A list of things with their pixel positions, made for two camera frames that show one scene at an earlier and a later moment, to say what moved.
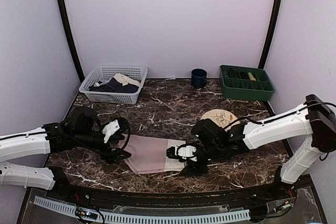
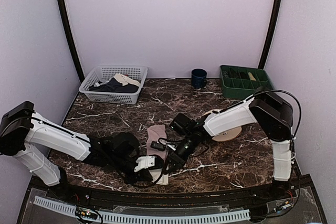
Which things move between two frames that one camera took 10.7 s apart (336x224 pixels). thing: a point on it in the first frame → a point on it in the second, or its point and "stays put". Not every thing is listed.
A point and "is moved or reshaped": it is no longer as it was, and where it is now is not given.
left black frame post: [66, 25] stays put
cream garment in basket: [124, 80] stays put
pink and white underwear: [149, 154] is moved or reshaped
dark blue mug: [199, 78] stays put
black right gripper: [193, 169] → [177, 159]
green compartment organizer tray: [245, 83] stays put
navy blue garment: [114, 85] stays put
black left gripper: [111, 158] → [143, 175]
